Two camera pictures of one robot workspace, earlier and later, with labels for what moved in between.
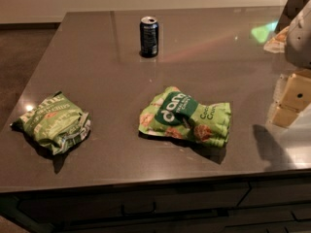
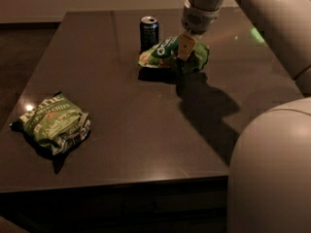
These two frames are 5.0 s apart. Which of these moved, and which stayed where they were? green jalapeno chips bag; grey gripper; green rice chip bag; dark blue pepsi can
Moved: green rice chip bag; grey gripper
Stayed: green jalapeno chips bag; dark blue pepsi can
